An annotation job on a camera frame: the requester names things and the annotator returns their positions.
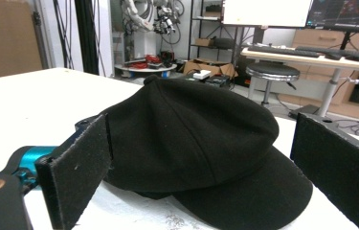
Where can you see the black vertical pole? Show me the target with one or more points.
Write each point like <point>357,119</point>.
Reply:
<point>87,35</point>

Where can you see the black cloth cap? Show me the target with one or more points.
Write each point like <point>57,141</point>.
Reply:
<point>199,153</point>

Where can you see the open cardboard box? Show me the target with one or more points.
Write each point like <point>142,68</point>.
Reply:
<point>209,67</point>

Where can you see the round black stool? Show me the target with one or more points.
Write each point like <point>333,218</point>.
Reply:
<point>272,74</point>

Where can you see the round white platform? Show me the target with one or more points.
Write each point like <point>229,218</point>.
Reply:
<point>145,68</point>

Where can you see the light wooden desk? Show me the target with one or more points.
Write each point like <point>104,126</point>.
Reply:
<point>320,64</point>

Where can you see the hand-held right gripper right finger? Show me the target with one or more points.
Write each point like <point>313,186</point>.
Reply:
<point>336,163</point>

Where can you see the small white box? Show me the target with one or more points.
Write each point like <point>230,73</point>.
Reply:
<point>202,75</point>

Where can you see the black keyboard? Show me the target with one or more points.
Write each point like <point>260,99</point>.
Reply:
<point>330,52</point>
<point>282,51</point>

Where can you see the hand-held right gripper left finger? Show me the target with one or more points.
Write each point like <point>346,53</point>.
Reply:
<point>71,179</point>

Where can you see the black computer mouse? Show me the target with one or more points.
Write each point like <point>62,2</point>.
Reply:
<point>355,58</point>

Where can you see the black metal shelf rack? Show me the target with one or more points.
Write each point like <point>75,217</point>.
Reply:
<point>213,28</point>

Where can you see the white board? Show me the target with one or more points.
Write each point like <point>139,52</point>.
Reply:
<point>266,12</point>

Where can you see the computer monitor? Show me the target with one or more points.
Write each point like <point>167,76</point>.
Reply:
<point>346,14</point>

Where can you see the brown cardboard sheet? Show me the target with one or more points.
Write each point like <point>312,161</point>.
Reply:
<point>4,38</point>

